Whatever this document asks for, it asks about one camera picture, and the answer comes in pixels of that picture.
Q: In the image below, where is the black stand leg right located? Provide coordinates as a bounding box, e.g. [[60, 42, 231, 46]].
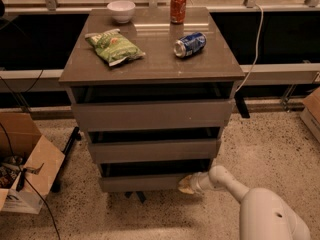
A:
[[235, 92, 250, 119]]

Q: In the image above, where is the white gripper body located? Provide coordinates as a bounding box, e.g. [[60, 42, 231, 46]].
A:
[[190, 172, 213, 193]]

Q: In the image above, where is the black stand leg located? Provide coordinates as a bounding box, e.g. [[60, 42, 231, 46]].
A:
[[235, 92, 250, 119], [51, 127, 81, 193]]

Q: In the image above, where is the white cable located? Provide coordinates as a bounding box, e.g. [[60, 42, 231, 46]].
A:
[[234, 4, 264, 94]]

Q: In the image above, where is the grey drawer cabinet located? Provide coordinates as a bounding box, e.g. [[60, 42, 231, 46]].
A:
[[58, 6, 246, 203]]

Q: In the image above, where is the white ceramic bowl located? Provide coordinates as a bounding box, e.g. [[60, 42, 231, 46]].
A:
[[107, 0, 136, 23]]

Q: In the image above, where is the black stand leg left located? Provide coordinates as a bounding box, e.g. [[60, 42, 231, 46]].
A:
[[51, 127, 81, 193]]

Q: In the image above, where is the cardboard box right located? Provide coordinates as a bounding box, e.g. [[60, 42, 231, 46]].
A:
[[300, 87, 320, 142]]

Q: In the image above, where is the grey bottom drawer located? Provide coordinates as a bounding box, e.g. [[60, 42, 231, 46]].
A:
[[100, 158, 211, 192]]

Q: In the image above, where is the green chip bag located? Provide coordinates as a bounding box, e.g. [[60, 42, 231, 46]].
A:
[[85, 29, 145, 67]]

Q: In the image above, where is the grey drawer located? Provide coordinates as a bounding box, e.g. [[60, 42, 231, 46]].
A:
[[71, 99, 234, 131], [86, 127, 222, 164], [100, 158, 211, 192]]

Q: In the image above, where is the grey top drawer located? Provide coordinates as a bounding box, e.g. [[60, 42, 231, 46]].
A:
[[71, 99, 234, 131]]

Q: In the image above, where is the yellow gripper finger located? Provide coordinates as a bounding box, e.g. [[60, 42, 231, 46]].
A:
[[178, 175, 195, 195]]

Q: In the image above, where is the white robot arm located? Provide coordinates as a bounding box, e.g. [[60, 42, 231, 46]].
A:
[[178, 165, 311, 240]]

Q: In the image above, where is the grey middle drawer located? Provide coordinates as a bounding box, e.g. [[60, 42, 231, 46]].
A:
[[86, 127, 222, 164]]

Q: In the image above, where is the orange soda can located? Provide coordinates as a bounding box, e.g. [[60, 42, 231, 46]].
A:
[[170, 0, 186, 24]]

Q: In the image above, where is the open cardboard box left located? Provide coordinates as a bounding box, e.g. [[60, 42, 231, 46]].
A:
[[0, 113, 64, 214]]

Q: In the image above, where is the blue soda can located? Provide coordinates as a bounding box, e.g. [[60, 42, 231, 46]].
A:
[[174, 32, 206, 58]]

